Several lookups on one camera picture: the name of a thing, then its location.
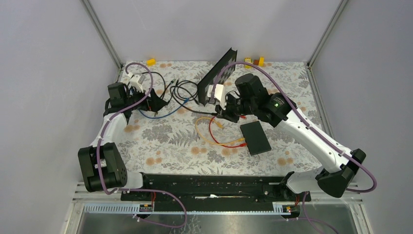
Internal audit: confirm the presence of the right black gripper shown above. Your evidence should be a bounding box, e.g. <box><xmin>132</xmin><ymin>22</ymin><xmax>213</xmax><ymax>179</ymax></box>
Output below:
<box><xmin>215</xmin><ymin>93</ymin><xmax>256</xmax><ymax>123</ymax></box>

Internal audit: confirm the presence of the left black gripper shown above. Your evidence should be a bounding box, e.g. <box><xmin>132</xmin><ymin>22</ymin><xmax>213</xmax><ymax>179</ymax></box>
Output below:
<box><xmin>124</xmin><ymin>84</ymin><xmax>167</xmax><ymax>112</ymax></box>

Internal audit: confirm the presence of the black teal-plug ethernet cable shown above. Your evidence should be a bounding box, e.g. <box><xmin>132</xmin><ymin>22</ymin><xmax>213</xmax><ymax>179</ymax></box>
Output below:
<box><xmin>142</xmin><ymin>71</ymin><xmax>178</xmax><ymax>99</ymax></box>

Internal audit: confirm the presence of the blue ethernet cable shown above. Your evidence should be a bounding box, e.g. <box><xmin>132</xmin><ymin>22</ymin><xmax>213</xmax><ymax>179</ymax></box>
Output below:
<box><xmin>138</xmin><ymin>98</ymin><xmax>190</xmax><ymax>119</ymax></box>

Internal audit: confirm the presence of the black round ethernet cable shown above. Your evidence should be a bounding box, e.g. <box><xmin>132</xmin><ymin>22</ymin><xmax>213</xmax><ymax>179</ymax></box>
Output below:
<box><xmin>169</xmin><ymin>80</ymin><xmax>199</xmax><ymax>104</ymax></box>

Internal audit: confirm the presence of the black short ethernet cable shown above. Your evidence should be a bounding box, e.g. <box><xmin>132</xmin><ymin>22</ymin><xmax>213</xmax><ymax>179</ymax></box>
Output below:
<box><xmin>171</xmin><ymin>84</ymin><xmax>220</xmax><ymax>116</ymax></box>

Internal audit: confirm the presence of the yellow ethernet cable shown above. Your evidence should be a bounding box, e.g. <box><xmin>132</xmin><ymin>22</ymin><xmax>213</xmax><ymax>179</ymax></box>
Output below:
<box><xmin>194</xmin><ymin>117</ymin><xmax>246</xmax><ymax>147</ymax></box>

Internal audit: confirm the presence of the black network switch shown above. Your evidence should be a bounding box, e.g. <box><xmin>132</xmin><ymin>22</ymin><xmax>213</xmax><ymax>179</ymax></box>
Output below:
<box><xmin>240</xmin><ymin>121</ymin><xmax>272</xmax><ymax>156</ymax></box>

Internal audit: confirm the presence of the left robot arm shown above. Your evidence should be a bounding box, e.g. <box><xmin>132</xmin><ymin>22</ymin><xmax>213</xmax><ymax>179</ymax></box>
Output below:
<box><xmin>77</xmin><ymin>82</ymin><xmax>168</xmax><ymax>192</ymax></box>

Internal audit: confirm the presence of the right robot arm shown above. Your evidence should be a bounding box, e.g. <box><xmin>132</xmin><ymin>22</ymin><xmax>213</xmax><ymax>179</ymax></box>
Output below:
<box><xmin>208</xmin><ymin>74</ymin><xmax>366</xmax><ymax>201</ymax></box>

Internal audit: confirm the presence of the yellow patterned toy block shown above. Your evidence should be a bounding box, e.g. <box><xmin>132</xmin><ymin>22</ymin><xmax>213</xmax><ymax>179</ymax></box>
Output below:
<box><xmin>244</xmin><ymin>58</ymin><xmax>253</xmax><ymax>69</ymax></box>

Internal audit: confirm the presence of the yellow toy block left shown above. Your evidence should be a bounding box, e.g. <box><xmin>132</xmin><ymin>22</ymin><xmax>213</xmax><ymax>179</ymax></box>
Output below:
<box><xmin>146</xmin><ymin>58</ymin><xmax>157</xmax><ymax>66</ymax></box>

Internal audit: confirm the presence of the checkerboard calibration board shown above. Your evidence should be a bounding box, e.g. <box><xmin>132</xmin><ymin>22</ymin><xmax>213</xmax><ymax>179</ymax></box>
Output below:
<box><xmin>197</xmin><ymin>48</ymin><xmax>238</xmax><ymax>105</ymax></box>

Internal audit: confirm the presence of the red ethernet cable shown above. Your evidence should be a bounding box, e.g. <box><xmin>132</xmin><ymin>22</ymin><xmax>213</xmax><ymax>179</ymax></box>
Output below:
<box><xmin>208</xmin><ymin>116</ymin><xmax>247</xmax><ymax>149</ymax></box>

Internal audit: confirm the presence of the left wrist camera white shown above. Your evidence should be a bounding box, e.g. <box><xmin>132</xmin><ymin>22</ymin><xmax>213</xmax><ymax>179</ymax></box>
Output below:
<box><xmin>128</xmin><ymin>73</ymin><xmax>146</xmax><ymax>92</ymax></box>

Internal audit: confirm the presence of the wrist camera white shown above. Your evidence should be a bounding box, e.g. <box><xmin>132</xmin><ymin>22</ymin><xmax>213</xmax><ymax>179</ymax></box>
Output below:
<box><xmin>128</xmin><ymin>73</ymin><xmax>146</xmax><ymax>92</ymax></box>
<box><xmin>206</xmin><ymin>84</ymin><xmax>226</xmax><ymax>109</ymax></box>

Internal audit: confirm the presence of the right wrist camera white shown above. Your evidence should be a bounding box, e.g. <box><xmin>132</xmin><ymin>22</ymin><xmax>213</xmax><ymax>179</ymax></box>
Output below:
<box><xmin>206</xmin><ymin>84</ymin><xmax>226</xmax><ymax>109</ymax></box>

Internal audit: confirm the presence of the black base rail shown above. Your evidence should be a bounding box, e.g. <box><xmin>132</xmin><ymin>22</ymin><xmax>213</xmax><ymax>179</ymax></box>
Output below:
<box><xmin>120</xmin><ymin>174</ymin><xmax>312</xmax><ymax>213</ymax></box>

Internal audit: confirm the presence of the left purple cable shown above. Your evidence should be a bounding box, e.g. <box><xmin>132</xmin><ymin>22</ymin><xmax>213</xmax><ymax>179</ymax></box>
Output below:
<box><xmin>96</xmin><ymin>62</ymin><xmax>188</xmax><ymax>229</ymax></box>

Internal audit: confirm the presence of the purple cable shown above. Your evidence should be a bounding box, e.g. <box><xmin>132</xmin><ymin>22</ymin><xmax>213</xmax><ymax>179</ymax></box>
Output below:
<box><xmin>96</xmin><ymin>62</ymin><xmax>188</xmax><ymax>229</ymax></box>
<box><xmin>211</xmin><ymin>61</ymin><xmax>378</xmax><ymax>234</ymax></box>

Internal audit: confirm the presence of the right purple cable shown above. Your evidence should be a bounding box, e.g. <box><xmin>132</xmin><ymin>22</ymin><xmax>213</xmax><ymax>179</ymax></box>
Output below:
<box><xmin>211</xmin><ymin>61</ymin><xmax>378</xmax><ymax>234</ymax></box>

